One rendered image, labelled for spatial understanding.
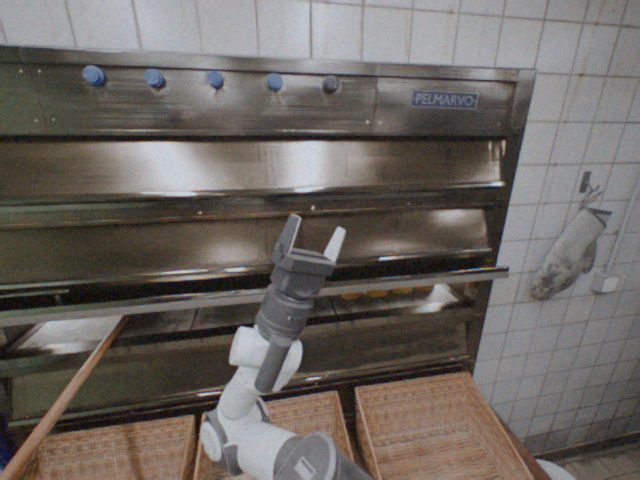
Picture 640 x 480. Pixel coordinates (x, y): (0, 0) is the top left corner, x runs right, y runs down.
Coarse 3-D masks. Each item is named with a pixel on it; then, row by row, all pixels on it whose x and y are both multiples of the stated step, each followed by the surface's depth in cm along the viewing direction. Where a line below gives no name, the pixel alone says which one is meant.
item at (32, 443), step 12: (120, 324) 113; (108, 336) 106; (96, 348) 100; (96, 360) 96; (84, 372) 90; (72, 384) 85; (60, 396) 82; (72, 396) 83; (60, 408) 79; (48, 420) 75; (36, 432) 72; (48, 432) 74; (24, 444) 69; (36, 444) 70; (24, 456) 67; (12, 468) 64
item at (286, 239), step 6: (294, 216) 46; (288, 222) 47; (294, 222) 46; (288, 228) 46; (294, 228) 46; (282, 234) 47; (288, 234) 46; (294, 234) 46; (282, 240) 47; (288, 240) 46; (276, 246) 47; (282, 246) 46; (288, 246) 46; (282, 252) 47; (288, 252) 46
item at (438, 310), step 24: (360, 312) 126; (384, 312) 126; (408, 312) 126; (432, 312) 126; (456, 312) 129; (144, 336) 110; (168, 336) 110; (192, 336) 110; (216, 336) 111; (0, 360) 99; (24, 360) 100; (48, 360) 102; (72, 360) 103
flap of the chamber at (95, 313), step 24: (432, 264) 123; (456, 264) 121; (480, 264) 120; (144, 288) 103; (168, 288) 102; (192, 288) 101; (216, 288) 100; (240, 288) 99; (336, 288) 97; (360, 288) 98; (384, 288) 100; (72, 312) 83; (96, 312) 85; (120, 312) 86; (144, 312) 87
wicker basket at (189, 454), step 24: (72, 432) 109; (96, 432) 110; (120, 432) 112; (144, 432) 113; (168, 432) 114; (192, 432) 113; (48, 456) 109; (72, 456) 110; (96, 456) 111; (120, 456) 112; (144, 456) 114; (168, 456) 116; (192, 456) 112
